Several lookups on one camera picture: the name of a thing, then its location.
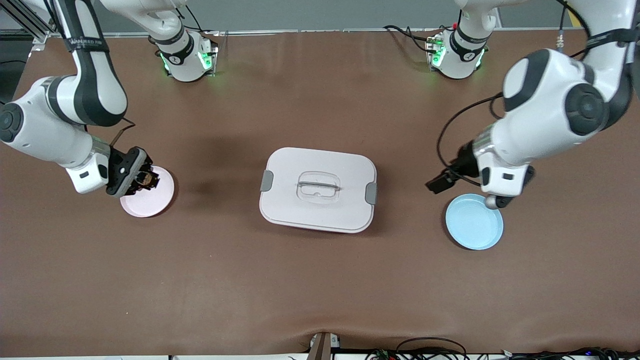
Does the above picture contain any black base cable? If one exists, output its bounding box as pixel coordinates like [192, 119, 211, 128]
[171, 4, 207, 34]
[382, 24, 442, 54]

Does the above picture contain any pink plate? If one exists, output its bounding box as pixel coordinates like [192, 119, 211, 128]
[120, 165, 176, 219]

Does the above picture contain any white lidded box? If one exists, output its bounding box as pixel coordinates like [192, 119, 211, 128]
[258, 146, 378, 234]

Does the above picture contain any black right base cable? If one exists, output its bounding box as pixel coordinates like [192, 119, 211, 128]
[171, 4, 207, 34]

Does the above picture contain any black left base cable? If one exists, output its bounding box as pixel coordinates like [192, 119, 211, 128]
[382, 24, 442, 54]

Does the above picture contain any light blue plate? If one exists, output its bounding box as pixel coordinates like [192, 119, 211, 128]
[445, 193, 504, 251]

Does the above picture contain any black looped cable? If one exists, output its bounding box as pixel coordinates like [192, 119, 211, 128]
[395, 337, 469, 360]

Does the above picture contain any aluminium frame post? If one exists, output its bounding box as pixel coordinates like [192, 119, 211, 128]
[0, 0, 63, 57]

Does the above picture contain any metal table edge rail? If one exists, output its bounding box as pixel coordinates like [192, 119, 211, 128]
[100, 27, 566, 40]

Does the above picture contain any black cable bundle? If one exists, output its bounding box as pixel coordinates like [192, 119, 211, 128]
[500, 346, 640, 360]

